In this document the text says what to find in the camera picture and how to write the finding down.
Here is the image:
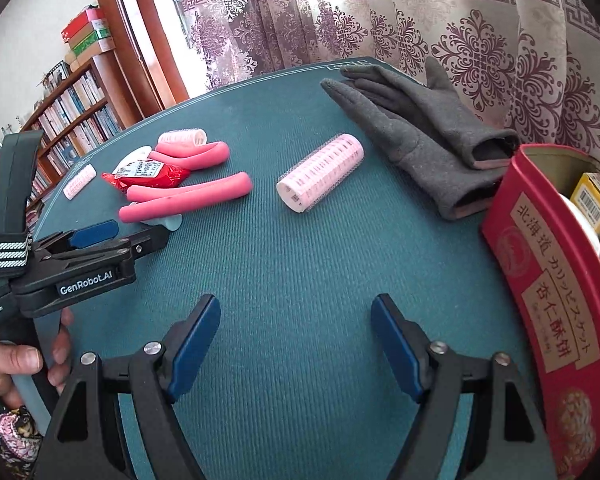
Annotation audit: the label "sheer purple patterned curtain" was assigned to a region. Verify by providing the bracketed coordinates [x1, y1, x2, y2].
[180, 0, 396, 93]

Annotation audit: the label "white plastic dish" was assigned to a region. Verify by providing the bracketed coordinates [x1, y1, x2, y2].
[114, 145, 154, 171]

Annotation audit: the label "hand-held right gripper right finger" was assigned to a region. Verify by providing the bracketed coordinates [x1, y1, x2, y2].
[371, 293, 563, 480]

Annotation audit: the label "thin pink hair roller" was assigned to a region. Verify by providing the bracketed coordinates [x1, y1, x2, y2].
[62, 164, 97, 201]

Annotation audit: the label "person's left hand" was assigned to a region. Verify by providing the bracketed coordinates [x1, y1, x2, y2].
[0, 306, 76, 408]

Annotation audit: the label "photo frame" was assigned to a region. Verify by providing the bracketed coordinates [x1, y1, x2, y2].
[44, 60, 70, 92]

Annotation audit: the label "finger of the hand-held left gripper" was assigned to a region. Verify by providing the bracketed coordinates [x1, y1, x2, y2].
[35, 219, 120, 259]
[55, 225, 171, 264]

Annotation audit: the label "red tin box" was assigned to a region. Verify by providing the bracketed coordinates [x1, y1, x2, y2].
[480, 142, 600, 480]

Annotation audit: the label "person's left forearm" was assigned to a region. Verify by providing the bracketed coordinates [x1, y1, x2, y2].
[0, 380, 43, 463]

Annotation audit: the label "rows of books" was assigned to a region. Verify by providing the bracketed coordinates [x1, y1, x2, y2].
[22, 67, 121, 196]

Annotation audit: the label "wooden door frame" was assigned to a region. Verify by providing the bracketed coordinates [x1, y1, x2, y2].
[87, 0, 191, 128]

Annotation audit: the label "bagged white roll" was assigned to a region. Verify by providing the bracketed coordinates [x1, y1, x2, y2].
[560, 195, 600, 257]

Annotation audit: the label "short pink hair roller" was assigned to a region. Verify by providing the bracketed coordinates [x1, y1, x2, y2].
[158, 129, 208, 148]

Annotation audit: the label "red foil packet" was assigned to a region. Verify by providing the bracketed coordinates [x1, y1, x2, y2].
[101, 156, 193, 192]

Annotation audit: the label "light blue plastic piece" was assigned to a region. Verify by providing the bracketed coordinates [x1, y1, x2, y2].
[142, 212, 184, 233]

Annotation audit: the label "white purple patterned curtain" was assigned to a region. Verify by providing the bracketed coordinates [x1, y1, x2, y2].
[370, 0, 600, 181]

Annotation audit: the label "green box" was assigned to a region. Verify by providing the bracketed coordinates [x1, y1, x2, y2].
[68, 26, 115, 57]

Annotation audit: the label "large pink hair roller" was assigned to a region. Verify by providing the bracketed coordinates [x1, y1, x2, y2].
[276, 133, 366, 215]

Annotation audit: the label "wooden bookshelf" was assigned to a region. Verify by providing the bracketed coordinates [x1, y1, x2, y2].
[0, 51, 128, 241]

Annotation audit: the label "small yellow box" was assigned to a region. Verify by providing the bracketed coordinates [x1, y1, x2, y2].
[569, 171, 600, 235]

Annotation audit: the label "grey glove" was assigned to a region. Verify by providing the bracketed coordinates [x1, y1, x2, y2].
[340, 56, 522, 168]
[320, 77, 503, 221]

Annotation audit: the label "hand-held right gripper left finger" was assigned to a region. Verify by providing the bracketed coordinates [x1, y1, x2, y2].
[32, 294, 222, 480]

